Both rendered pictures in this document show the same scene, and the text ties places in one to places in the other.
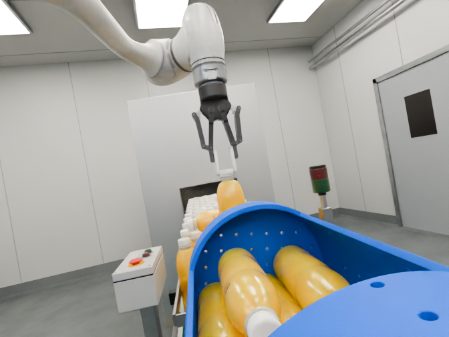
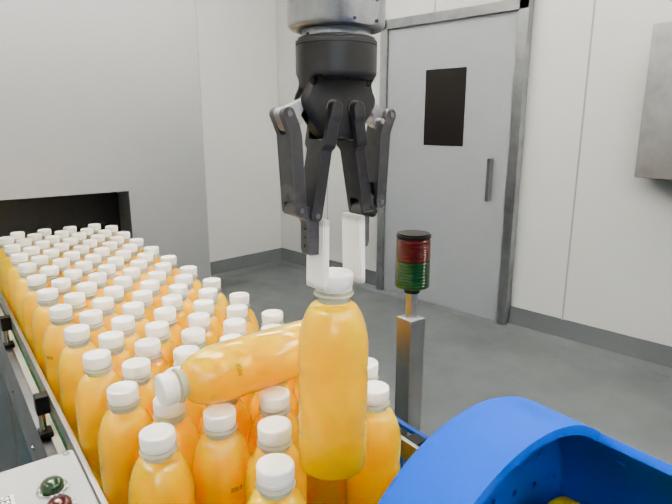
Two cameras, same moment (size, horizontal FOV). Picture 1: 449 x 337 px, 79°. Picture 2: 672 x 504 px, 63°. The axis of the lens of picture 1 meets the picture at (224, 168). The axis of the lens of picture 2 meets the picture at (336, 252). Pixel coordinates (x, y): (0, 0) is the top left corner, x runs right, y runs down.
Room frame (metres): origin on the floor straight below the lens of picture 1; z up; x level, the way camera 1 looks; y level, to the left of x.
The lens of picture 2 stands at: (0.27, 0.27, 1.46)
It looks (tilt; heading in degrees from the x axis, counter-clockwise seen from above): 13 degrees down; 329
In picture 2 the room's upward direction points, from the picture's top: straight up
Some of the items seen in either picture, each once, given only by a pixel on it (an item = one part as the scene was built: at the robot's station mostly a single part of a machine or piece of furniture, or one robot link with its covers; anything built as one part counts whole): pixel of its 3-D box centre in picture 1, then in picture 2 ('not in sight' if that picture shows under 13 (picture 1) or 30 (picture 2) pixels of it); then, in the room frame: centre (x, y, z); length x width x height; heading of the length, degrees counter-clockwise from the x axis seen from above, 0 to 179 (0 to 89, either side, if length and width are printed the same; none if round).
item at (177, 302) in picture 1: (186, 240); (35, 368); (1.46, 0.27, 0.96); 1.60 x 0.01 x 0.03; 6
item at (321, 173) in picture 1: (318, 173); (413, 248); (1.03, -0.35, 1.23); 0.06 x 0.06 x 0.04
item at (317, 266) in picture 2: (216, 162); (317, 253); (0.72, 0.02, 1.33); 0.03 x 0.01 x 0.07; 6
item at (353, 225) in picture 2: (232, 159); (353, 247); (0.73, -0.03, 1.33); 0.03 x 0.01 x 0.07; 6
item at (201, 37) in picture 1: (199, 38); not in sight; (0.74, 0.00, 1.67); 0.13 x 0.11 x 0.16; 49
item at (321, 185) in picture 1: (320, 185); (412, 272); (1.03, -0.35, 1.18); 0.06 x 0.06 x 0.05
